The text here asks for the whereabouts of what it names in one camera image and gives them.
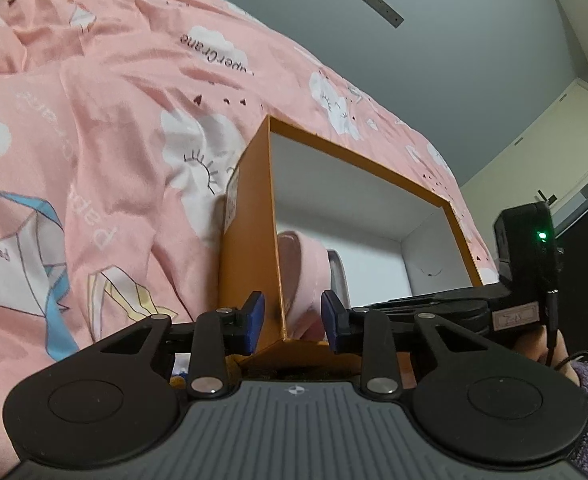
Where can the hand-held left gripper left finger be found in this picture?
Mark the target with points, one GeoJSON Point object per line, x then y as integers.
{"type": "Point", "coordinates": [255, 320]}

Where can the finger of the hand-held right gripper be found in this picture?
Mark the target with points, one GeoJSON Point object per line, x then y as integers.
{"type": "Point", "coordinates": [424, 317]}
{"type": "Point", "coordinates": [449, 294]}

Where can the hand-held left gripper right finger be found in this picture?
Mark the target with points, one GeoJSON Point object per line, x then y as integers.
{"type": "Point", "coordinates": [331, 320]}

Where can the orange cardboard box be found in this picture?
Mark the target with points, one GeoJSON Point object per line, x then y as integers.
{"type": "Point", "coordinates": [249, 260]}

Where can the person's right hand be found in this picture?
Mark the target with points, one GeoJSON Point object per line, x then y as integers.
{"type": "Point", "coordinates": [539, 352]}

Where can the grey flat item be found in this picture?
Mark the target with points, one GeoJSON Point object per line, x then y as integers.
{"type": "Point", "coordinates": [338, 272]}

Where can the cream door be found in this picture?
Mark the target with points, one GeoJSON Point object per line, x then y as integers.
{"type": "Point", "coordinates": [534, 155]}

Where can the pink printed blanket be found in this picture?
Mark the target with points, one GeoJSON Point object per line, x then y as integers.
{"type": "Point", "coordinates": [99, 135]}

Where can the grey perforated metal strip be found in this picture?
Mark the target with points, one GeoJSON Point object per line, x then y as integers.
{"type": "Point", "coordinates": [376, 4]}

